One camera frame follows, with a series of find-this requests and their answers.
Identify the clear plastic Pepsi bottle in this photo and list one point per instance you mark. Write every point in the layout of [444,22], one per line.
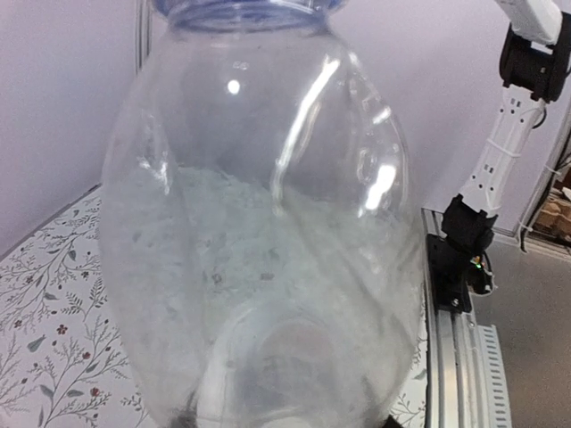
[263,93]

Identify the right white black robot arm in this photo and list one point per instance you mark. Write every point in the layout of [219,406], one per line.
[533,68]

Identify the floral patterned table mat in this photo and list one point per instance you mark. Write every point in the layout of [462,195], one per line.
[53,321]

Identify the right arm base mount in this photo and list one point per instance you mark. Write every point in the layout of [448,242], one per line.
[454,276]

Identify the left aluminium frame post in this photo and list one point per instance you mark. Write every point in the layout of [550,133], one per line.
[143,32]

